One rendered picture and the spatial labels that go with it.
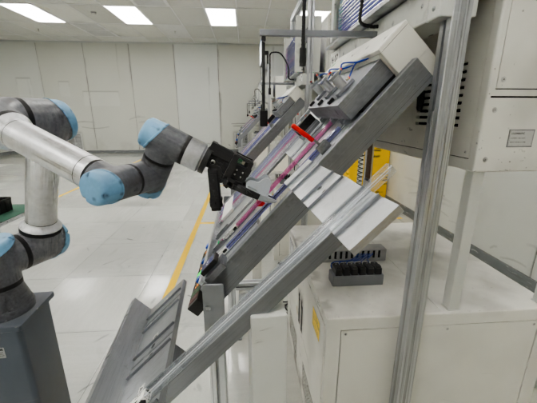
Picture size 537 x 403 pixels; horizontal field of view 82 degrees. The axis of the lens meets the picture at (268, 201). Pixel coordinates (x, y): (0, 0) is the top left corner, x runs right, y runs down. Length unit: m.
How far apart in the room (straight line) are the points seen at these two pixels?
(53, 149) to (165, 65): 9.05
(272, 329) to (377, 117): 0.48
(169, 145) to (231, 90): 8.78
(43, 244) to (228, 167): 0.70
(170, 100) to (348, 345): 9.17
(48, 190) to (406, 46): 1.04
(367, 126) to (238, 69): 8.90
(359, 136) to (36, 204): 0.95
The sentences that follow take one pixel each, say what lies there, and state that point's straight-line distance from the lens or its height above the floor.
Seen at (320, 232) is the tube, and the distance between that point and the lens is 0.38.
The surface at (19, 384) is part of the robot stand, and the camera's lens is 1.33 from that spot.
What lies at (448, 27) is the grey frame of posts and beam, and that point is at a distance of 0.78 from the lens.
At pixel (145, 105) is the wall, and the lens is 9.89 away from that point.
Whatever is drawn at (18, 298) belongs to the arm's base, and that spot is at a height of 0.60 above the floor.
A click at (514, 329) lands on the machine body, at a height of 0.56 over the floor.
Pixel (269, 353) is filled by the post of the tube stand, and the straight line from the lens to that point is 0.58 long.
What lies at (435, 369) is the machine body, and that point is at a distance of 1.11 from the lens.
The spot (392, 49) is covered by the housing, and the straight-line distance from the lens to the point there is 0.78.
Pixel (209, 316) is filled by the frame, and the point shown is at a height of 0.68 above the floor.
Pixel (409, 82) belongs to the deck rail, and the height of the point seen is 1.20.
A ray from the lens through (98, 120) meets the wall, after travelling 10.36.
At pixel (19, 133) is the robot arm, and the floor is 1.09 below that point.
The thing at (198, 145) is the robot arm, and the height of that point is 1.06.
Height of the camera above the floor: 1.13
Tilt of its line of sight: 16 degrees down
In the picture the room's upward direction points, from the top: straight up
